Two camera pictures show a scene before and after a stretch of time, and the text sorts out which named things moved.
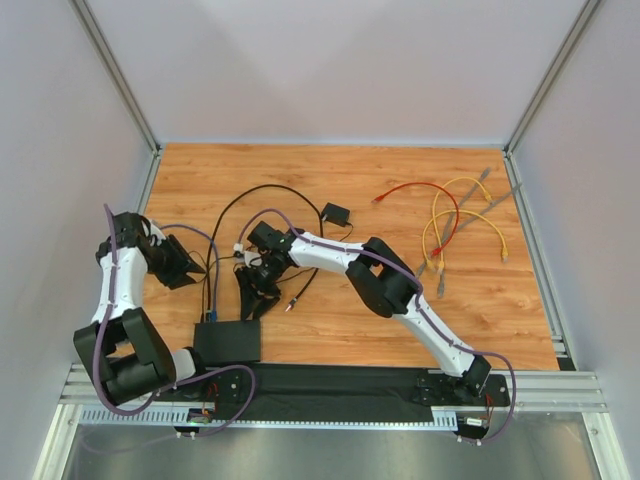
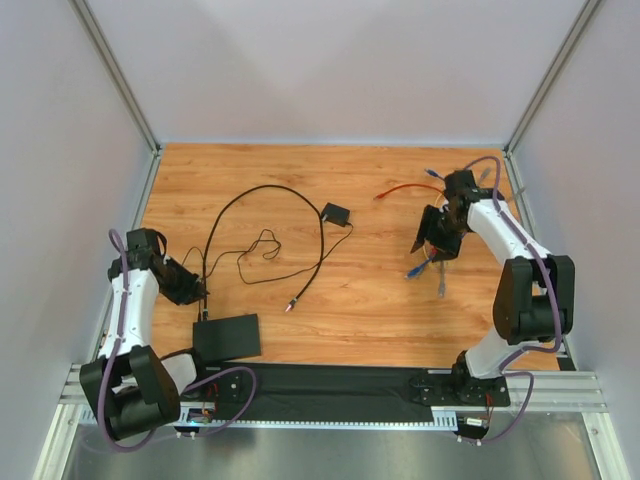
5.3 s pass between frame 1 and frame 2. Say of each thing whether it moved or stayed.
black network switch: stayed
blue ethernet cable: moved
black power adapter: stayed
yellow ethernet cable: moved
